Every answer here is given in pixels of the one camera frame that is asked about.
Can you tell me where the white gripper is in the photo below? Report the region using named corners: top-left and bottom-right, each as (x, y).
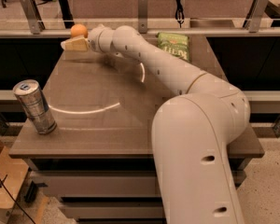
top-left (61, 24), bottom-right (116, 53)

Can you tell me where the orange fruit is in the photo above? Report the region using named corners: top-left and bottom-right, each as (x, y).
top-left (70, 24), bottom-right (88, 38)

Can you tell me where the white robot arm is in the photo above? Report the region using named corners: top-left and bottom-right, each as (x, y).
top-left (62, 24), bottom-right (250, 224)

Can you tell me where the silver redbull can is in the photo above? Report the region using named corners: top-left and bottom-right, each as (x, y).
top-left (13, 79), bottom-right (56, 134)

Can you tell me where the green chip bag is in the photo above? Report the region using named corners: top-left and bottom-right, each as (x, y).
top-left (157, 33), bottom-right (189, 62)

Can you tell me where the grey drawer cabinet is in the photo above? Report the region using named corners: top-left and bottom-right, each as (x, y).
top-left (11, 35), bottom-right (262, 224)

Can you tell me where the wooden box at left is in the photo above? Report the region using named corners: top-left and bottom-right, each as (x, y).
top-left (0, 140), bottom-right (28, 224)

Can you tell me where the left metal bracket post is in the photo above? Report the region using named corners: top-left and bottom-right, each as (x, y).
top-left (20, 0), bottom-right (45, 35)

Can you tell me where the metal bracket post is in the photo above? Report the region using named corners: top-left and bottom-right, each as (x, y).
top-left (20, 0), bottom-right (45, 35)
top-left (138, 0), bottom-right (147, 34)
top-left (247, 0), bottom-right (269, 33)

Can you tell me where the middle metal bracket post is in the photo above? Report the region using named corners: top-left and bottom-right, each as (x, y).
top-left (138, 0), bottom-right (147, 34)

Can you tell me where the black hanging cable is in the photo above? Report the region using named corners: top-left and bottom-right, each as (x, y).
top-left (173, 0), bottom-right (186, 29)

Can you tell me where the black floor cable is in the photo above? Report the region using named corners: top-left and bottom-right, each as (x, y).
top-left (0, 163), bottom-right (37, 224)

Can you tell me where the right metal bracket post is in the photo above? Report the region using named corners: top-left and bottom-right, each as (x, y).
top-left (247, 0), bottom-right (269, 33)

